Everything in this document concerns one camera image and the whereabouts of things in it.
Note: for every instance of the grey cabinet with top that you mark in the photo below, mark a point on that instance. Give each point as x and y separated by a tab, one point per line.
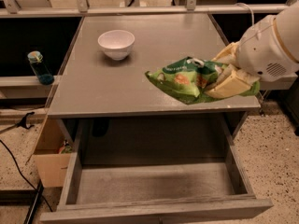
95	87

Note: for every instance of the open grey top drawer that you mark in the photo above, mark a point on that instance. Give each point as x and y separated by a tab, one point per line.
155	170

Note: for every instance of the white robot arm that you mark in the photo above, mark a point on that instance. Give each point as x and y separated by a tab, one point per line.
267	51

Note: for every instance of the cardboard box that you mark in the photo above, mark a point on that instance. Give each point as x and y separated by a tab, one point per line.
50	162

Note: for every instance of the metal rail frame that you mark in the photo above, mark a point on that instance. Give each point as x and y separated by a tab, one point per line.
71	8

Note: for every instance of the black clamp on floor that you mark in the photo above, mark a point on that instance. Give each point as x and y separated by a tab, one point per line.
22	123

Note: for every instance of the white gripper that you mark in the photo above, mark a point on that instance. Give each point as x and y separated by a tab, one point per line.
261	51

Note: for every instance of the white bowl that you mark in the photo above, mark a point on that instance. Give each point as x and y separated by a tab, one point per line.
116	44

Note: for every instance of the colourful item in box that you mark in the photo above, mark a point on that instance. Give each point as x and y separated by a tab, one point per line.
65	148

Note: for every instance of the blue water bottle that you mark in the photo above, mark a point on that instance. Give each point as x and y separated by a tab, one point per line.
40	69

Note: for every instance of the green rice chip bag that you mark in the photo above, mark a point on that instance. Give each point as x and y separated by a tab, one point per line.
186	80

